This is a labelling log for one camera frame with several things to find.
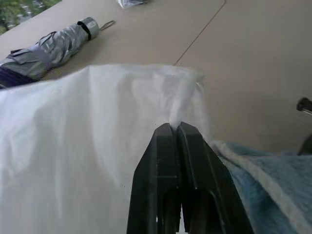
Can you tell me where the blue towel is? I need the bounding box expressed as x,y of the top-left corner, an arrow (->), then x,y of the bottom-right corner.
214,141 -> 312,234

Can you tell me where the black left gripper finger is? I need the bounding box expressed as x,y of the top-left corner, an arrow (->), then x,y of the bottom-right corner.
177,121 -> 255,234
296,97 -> 312,115
126,123 -> 183,234

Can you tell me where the grey folded umbrella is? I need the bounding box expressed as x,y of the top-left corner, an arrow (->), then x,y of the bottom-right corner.
0,17 -> 116,89

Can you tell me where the white drawstring bag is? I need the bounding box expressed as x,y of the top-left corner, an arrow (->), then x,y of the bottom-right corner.
0,63 -> 215,234

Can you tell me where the white crumpled plastic bag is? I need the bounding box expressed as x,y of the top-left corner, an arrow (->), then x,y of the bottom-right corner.
117,0 -> 153,10

